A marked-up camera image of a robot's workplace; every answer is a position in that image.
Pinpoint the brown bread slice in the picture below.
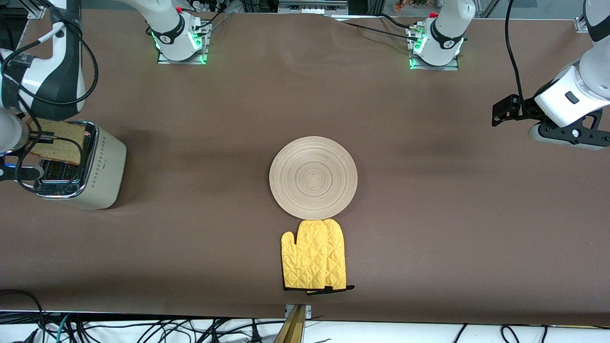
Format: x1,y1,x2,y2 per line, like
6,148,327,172
26,119,90,166

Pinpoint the round wooden plate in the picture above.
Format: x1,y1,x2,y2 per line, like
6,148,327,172
269,136,358,220

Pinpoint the beige chrome toaster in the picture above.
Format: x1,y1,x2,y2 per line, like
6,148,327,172
33,121,128,211

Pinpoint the orange background object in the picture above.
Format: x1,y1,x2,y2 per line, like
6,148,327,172
393,0,429,13

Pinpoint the yellow quilted oven mitt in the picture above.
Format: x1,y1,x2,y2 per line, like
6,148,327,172
322,218,356,296
281,218,334,292

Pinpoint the gold metal profile bar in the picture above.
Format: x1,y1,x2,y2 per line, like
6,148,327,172
274,303,313,343

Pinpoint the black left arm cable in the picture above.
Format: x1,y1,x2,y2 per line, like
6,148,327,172
504,0,528,103

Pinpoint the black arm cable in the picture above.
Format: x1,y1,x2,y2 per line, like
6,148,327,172
504,0,528,103
0,24,100,196

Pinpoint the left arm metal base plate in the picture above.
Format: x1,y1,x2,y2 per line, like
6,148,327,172
409,26,460,71

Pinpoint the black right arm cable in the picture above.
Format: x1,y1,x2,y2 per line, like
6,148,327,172
0,24,100,196

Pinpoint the black looped floor cable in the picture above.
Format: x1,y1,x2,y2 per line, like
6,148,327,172
0,289,46,343

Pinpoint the black table cable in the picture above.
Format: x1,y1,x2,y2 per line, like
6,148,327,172
334,18,422,41

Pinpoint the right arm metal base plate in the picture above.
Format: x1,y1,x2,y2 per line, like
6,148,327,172
157,19,210,65

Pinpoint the teal floor cable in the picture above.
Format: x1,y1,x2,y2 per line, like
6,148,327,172
44,313,73,343

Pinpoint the silver metal frame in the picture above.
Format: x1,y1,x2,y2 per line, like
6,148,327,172
278,0,348,15

